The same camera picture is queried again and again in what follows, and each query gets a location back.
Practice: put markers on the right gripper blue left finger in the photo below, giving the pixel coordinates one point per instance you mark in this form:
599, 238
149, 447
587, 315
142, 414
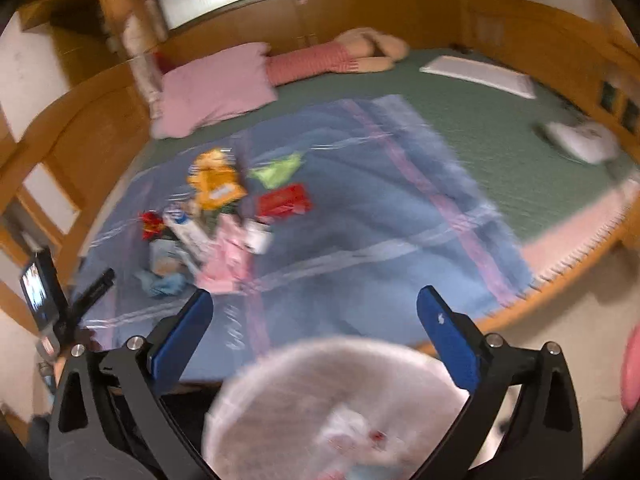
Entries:
174, 340

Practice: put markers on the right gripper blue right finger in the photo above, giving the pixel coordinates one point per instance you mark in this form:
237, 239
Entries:
454, 336

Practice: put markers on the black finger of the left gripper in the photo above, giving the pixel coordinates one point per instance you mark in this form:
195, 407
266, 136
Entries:
83, 303

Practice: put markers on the blue face mask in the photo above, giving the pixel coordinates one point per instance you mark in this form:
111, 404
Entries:
156, 286

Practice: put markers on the white blue medicine box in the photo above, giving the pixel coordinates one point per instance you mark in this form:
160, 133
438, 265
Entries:
188, 231

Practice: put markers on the white plastic trash basket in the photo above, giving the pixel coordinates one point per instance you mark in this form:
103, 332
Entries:
331, 408

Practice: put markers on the red small wrapper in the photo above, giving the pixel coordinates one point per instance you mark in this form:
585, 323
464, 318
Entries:
152, 225

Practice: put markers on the orange snack bag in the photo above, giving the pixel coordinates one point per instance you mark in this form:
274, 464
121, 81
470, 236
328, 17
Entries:
215, 182

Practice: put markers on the blue plaid blanket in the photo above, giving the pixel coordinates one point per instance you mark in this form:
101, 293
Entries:
392, 211

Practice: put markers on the red flat packet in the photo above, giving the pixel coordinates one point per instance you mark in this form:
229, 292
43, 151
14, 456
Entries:
284, 202

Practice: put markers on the green crumpled paper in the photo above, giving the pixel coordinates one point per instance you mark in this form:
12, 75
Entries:
278, 171

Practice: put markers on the green bed mattress cover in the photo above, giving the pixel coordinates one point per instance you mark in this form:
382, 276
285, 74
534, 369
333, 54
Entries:
496, 136

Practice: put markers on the pink pillow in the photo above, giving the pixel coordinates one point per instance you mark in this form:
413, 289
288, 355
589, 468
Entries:
221, 86

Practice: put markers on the white flat board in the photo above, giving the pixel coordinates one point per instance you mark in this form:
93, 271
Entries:
489, 75

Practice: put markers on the striped plush doll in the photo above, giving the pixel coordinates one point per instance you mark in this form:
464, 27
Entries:
361, 50

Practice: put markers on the wooden bed frame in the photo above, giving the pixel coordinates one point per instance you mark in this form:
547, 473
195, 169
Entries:
624, 232

